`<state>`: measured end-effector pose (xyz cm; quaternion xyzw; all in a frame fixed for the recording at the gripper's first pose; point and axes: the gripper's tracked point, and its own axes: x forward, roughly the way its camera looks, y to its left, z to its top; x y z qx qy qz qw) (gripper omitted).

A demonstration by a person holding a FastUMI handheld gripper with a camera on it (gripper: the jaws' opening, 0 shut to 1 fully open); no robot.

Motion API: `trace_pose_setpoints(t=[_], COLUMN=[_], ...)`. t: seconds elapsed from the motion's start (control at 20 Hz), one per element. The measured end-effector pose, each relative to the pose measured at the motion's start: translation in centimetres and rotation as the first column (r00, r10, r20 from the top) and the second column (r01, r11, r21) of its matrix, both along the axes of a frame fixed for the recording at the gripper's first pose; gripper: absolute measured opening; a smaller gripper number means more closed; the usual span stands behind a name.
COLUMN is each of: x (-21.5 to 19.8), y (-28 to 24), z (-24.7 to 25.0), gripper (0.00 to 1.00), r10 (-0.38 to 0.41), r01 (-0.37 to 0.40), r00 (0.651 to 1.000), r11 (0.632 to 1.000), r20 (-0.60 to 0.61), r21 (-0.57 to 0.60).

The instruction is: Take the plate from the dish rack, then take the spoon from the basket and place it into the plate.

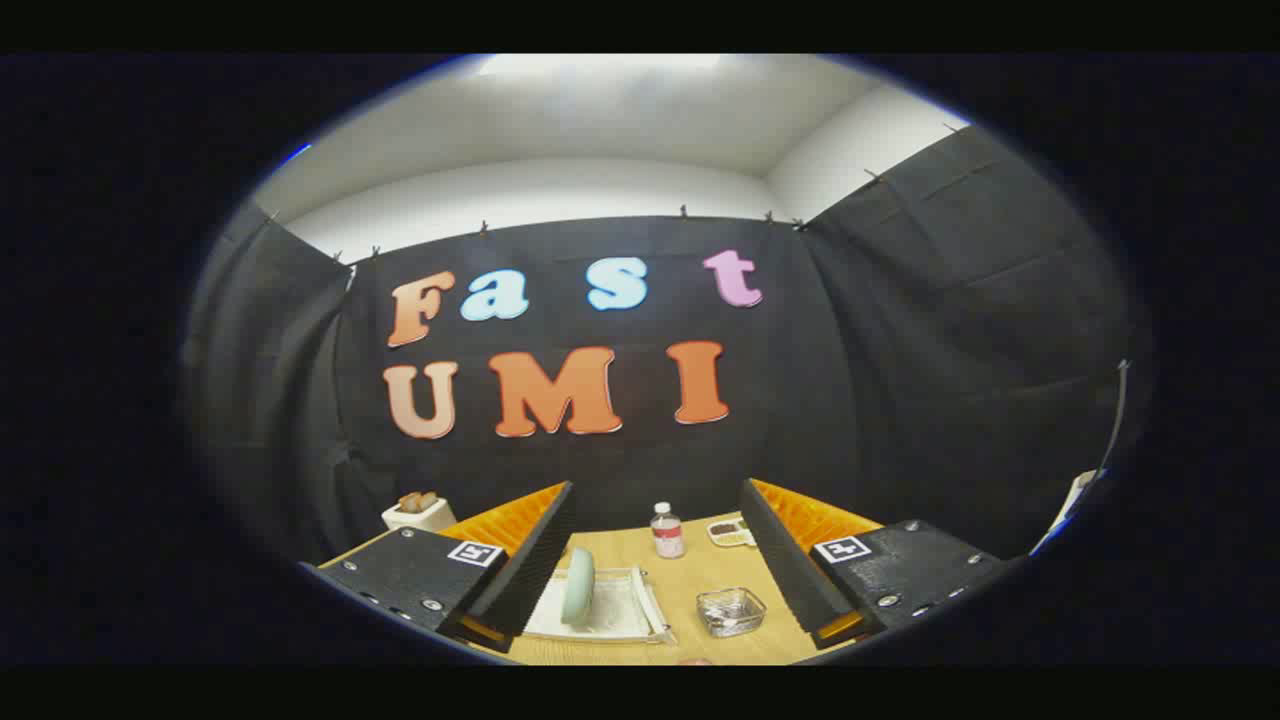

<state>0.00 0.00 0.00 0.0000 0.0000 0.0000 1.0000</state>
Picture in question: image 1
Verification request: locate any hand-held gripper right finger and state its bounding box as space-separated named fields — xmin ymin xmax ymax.
xmin=738 ymin=478 xmax=1011 ymax=651

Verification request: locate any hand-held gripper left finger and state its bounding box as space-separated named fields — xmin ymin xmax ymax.
xmin=312 ymin=480 xmax=578 ymax=656

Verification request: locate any pale green plate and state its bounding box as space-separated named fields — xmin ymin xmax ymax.
xmin=560 ymin=547 xmax=597 ymax=627

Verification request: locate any wire mesh basket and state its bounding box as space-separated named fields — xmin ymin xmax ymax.
xmin=696 ymin=587 xmax=768 ymax=639

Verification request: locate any white dish rack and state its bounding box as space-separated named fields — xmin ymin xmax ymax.
xmin=522 ymin=566 xmax=679 ymax=646

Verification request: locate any clear bottle with red label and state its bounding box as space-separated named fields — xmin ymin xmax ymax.
xmin=651 ymin=502 xmax=686 ymax=559

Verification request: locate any white toaster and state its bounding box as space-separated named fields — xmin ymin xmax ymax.
xmin=381 ymin=497 xmax=458 ymax=533

